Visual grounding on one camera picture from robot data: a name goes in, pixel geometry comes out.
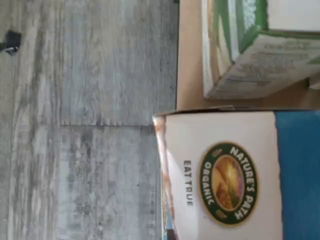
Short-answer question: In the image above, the black floor object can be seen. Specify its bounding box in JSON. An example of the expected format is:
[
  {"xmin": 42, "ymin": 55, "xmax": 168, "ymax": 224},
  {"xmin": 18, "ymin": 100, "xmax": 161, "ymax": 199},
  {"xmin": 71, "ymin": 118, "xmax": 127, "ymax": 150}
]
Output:
[{"xmin": 0, "ymin": 29, "xmax": 23, "ymax": 56}]

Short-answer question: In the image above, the blue white oatmeal box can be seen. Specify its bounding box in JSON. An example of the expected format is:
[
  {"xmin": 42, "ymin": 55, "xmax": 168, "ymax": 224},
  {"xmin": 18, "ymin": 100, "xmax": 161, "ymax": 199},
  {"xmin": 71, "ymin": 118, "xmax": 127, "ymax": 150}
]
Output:
[{"xmin": 151, "ymin": 109, "xmax": 320, "ymax": 240}]

